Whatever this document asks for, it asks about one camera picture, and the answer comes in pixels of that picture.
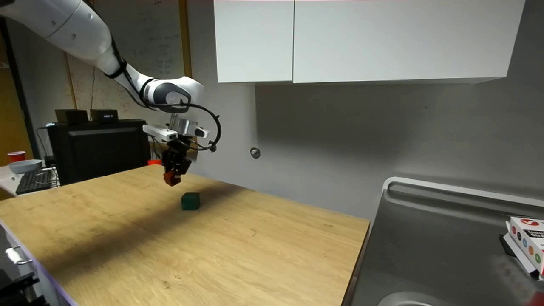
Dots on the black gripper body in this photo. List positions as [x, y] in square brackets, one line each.
[178, 150]

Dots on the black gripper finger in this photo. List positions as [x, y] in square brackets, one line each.
[168, 168]
[182, 168]

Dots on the orange block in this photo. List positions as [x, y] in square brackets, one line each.
[170, 179]

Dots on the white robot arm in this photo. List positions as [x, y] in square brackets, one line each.
[78, 31]

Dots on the green block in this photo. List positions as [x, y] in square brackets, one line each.
[190, 201]

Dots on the black keyboard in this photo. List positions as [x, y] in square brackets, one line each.
[34, 180]

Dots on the red cup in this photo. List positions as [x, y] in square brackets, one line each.
[15, 156]

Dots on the stainless steel sink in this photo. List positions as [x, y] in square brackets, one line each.
[443, 245]

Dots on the colourful game box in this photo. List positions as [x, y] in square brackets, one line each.
[528, 236]

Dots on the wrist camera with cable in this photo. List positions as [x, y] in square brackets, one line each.
[180, 128]

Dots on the round wall socket right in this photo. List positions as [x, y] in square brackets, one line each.
[255, 151]

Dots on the white wall cabinet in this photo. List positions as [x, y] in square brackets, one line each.
[338, 41]

